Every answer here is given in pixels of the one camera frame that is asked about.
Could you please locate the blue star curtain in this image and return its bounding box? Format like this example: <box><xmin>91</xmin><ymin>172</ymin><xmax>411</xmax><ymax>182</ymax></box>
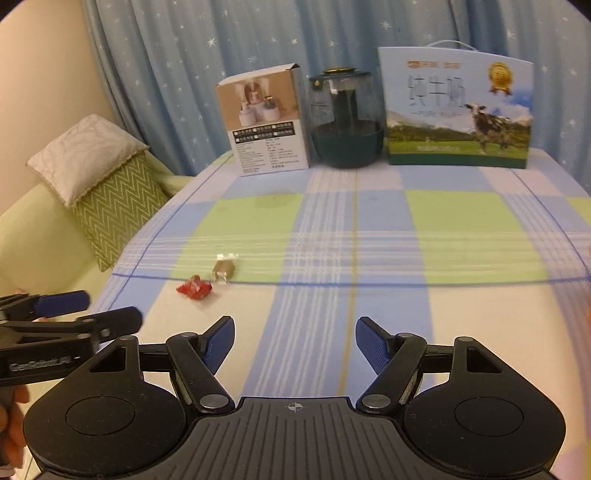
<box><xmin>82</xmin><ymin>0</ymin><xmax>591</xmax><ymax>195</ymax></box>

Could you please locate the white beige product box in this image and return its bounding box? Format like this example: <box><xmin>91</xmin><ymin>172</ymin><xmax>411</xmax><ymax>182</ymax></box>
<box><xmin>216</xmin><ymin>63</ymin><xmax>310</xmax><ymax>178</ymax></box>

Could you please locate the blue milk carton box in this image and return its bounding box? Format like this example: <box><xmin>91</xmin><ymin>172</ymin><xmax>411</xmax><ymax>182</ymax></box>
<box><xmin>377</xmin><ymin>40</ymin><xmax>535</xmax><ymax>171</ymax></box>

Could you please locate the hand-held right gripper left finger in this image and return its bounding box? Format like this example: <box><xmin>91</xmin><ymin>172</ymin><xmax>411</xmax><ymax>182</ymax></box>
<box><xmin>87</xmin><ymin>316</ymin><xmax>237</xmax><ymax>415</ymax></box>

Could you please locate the light green sofa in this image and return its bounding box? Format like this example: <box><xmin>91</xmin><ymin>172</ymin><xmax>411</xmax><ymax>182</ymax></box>
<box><xmin>0</xmin><ymin>152</ymin><xmax>195</xmax><ymax>325</ymax></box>

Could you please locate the small red candy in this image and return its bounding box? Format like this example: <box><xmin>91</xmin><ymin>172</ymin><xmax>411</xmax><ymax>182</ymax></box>
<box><xmin>176</xmin><ymin>275</ymin><xmax>214</xmax><ymax>300</ymax></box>

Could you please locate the checked blue green tablecloth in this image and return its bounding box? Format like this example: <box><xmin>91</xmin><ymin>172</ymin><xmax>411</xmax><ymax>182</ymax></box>
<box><xmin>88</xmin><ymin>148</ymin><xmax>591</xmax><ymax>467</ymax></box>

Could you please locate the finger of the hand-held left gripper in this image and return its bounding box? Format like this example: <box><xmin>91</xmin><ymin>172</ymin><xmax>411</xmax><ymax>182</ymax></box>
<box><xmin>0</xmin><ymin>289</ymin><xmax>92</xmax><ymax>322</ymax></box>
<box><xmin>0</xmin><ymin>306</ymin><xmax>143</xmax><ymax>345</ymax></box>

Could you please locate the person's left hand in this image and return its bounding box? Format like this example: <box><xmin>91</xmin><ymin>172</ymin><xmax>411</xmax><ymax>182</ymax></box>
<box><xmin>0</xmin><ymin>385</ymin><xmax>30</xmax><ymax>469</ymax></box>

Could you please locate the white green patterned cushion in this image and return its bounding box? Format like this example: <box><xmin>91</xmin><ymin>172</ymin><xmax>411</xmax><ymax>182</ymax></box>
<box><xmin>26</xmin><ymin>114</ymin><xmax>170</xmax><ymax>272</ymax></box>

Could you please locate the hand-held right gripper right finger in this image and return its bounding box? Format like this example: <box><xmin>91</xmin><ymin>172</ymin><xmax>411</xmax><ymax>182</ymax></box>
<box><xmin>355</xmin><ymin>316</ymin><xmax>507</xmax><ymax>415</ymax></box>

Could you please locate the dark green glass humidifier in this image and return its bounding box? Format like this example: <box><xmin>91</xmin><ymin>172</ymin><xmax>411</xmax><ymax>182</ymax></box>
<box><xmin>308</xmin><ymin>68</ymin><xmax>385</xmax><ymax>169</ymax></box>

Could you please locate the brown wrapped candy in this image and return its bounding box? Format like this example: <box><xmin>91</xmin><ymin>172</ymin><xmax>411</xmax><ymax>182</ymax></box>
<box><xmin>211</xmin><ymin>251</ymin><xmax>239</xmax><ymax>284</ymax></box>

